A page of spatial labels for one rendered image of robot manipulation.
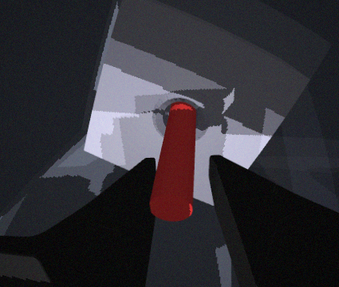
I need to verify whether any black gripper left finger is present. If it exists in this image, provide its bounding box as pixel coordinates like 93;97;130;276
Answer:
0;157;156;287

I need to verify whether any red peg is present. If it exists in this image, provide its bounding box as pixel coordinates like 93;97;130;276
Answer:
149;101;197;221

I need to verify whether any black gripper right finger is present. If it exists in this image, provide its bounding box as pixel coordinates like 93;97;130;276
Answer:
208;155;339;287

